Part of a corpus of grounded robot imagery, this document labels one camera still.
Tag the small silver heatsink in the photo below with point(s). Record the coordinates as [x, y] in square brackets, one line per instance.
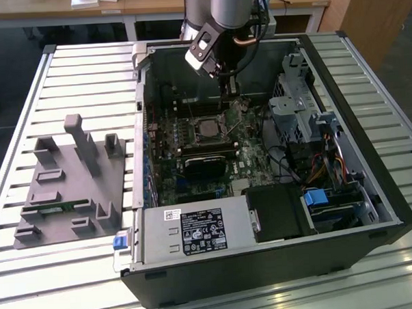
[241, 187]

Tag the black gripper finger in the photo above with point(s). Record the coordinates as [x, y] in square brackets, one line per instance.
[233, 86]
[224, 90]

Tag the silver power supply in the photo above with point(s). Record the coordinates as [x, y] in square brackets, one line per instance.
[161, 231]

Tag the CPU socket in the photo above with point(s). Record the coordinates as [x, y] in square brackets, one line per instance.
[208, 139]

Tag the black plastic shroud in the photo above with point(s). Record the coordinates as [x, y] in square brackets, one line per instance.
[277, 209]

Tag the black PC case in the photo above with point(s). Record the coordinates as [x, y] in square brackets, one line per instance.
[266, 271]

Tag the wooden cabinet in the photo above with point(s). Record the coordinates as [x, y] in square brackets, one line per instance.
[374, 17]

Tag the black graphics card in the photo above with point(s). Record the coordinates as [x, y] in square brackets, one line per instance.
[206, 166]

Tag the metal locking lever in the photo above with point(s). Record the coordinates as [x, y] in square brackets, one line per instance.
[237, 125]
[191, 109]

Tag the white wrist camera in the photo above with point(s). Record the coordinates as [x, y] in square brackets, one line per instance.
[201, 48]

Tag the black rear port block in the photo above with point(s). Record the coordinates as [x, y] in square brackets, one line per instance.
[200, 107]

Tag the wooden desk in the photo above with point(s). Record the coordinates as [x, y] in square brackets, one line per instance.
[49, 14]

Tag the green motherboard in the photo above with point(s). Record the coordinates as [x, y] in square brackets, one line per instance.
[254, 159]

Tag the silver drive cage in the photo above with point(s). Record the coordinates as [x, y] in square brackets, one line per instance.
[290, 116]

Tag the grey parts rack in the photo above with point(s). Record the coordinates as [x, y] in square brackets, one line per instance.
[74, 187]

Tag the silver CPU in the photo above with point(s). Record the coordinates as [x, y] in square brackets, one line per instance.
[210, 127]

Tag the black RAM stick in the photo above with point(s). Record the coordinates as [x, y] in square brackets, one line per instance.
[209, 152]
[205, 147]

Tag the green RAM stick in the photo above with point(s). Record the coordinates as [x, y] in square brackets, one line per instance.
[68, 205]

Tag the blue disk carrier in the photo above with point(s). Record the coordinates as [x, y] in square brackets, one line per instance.
[315, 197]

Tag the blue case latch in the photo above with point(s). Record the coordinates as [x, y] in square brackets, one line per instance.
[120, 242]

